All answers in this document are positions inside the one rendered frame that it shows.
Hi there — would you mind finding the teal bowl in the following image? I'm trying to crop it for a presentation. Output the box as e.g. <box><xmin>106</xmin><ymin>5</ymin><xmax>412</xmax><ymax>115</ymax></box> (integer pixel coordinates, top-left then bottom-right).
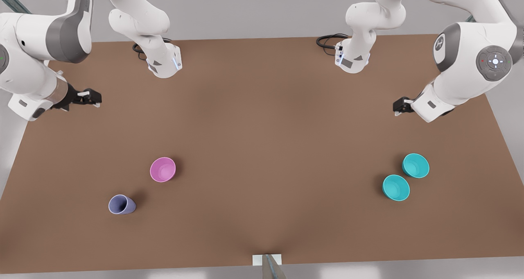
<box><xmin>382</xmin><ymin>174</ymin><xmax>411</xmax><ymax>202</ymax></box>
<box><xmin>402</xmin><ymin>153</ymin><xmax>430</xmax><ymax>179</ymax></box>

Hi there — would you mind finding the pink bowl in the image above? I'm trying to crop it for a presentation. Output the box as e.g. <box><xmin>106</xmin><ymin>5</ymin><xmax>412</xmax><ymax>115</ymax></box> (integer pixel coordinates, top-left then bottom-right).
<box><xmin>149</xmin><ymin>157</ymin><xmax>177</xmax><ymax>183</ymax></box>

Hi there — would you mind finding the lavender blue bowl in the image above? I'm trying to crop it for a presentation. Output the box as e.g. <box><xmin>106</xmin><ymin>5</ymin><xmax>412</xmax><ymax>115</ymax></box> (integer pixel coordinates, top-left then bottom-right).
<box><xmin>108</xmin><ymin>194</ymin><xmax>137</xmax><ymax>215</ymax></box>

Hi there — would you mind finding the black cable loop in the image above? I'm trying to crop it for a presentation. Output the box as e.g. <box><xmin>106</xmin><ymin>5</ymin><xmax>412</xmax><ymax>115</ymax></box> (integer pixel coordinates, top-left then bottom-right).
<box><xmin>132</xmin><ymin>37</ymin><xmax>173</xmax><ymax>61</ymax></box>
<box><xmin>316</xmin><ymin>34</ymin><xmax>350</xmax><ymax>58</ymax></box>

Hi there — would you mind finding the pale post foot plate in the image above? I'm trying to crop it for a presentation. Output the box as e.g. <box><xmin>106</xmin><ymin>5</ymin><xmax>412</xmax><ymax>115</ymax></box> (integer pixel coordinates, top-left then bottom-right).
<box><xmin>252</xmin><ymin>254</ymin><xmax>283</xmax><ymax>267</ymax></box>

